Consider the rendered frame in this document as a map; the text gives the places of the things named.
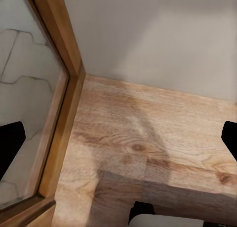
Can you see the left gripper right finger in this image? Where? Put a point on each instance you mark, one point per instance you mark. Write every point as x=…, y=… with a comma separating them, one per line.
x=229, y=137

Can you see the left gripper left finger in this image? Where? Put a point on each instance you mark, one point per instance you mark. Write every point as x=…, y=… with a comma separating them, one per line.
x=12, y=136

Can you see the door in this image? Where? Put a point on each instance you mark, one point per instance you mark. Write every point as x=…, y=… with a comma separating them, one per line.
x=41, y=80

